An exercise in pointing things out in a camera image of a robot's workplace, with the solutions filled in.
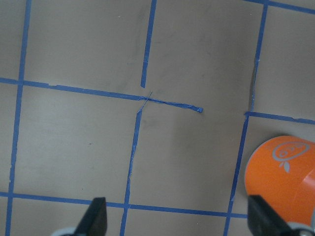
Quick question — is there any orange canister with grey lid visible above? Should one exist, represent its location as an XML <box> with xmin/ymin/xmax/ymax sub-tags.
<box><xmin>245</xmin><ymin>136</ymin><xmax>315</xmax><ymax>228</ymax></box>

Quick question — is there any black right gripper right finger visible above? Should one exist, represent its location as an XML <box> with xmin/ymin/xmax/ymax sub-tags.
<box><xmin>247</xmin><ymin>195</ymin><xmax>292</xmax><ymax>236</ymax></box>

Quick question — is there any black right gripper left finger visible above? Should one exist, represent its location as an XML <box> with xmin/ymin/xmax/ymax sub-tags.
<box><xmin>73</xmin><ymin>197</ymin><xmax>107</xmax><ymax>236</ymax></box>

